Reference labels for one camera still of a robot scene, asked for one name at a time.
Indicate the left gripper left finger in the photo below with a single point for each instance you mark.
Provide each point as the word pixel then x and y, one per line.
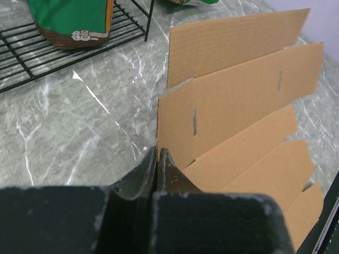
pixel 129 207

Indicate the green Chuba chips bag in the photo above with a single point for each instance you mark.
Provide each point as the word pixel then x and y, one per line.
pixel 194 2

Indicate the black wire rack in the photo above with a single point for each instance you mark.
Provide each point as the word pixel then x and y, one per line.
pixel 39 38

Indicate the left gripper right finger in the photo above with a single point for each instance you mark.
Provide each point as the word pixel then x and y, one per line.
pixel 170 179

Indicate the brown cardboard box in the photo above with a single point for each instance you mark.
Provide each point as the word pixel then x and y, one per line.
pixel 227 114

